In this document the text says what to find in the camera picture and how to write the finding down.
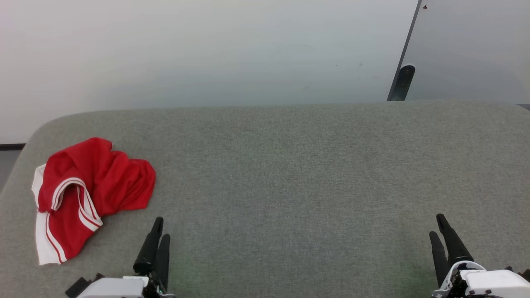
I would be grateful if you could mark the red and white sports shirt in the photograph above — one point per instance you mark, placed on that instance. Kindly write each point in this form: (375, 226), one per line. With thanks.
(107, 178)

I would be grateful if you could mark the dark metal frame post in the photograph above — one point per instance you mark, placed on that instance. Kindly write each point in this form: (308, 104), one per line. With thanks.
(408, 37)

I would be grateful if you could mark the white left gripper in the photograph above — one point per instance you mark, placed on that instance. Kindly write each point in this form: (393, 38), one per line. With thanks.
(116, 287)

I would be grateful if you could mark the black post foot bracket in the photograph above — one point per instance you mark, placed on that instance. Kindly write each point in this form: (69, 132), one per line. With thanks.
(403, 82)

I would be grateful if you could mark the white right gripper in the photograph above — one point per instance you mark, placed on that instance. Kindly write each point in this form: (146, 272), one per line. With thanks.
(492, 285)

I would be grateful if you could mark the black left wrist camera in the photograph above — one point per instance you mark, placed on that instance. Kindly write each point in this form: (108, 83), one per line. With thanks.
(80, 285)

